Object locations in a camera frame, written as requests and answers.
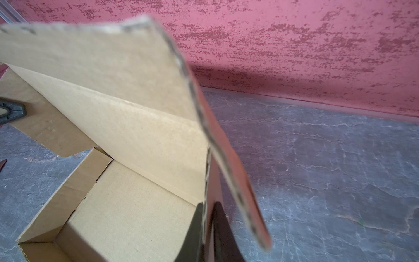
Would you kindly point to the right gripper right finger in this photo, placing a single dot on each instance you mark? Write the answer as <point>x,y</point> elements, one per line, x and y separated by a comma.
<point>225,246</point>

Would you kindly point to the brown cardboard box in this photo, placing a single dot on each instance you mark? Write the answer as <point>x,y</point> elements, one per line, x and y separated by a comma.
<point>123,93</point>

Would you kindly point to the small metal spoon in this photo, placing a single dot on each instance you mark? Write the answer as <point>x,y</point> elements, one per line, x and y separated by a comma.
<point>2,163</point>

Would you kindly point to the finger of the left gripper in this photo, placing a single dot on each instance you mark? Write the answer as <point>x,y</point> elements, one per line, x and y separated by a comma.
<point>11,111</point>

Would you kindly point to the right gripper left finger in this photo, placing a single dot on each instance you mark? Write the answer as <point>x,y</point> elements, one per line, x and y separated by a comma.
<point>192,249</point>

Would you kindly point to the left aluminium corner post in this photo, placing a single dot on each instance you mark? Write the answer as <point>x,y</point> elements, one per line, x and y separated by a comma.
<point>10,15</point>

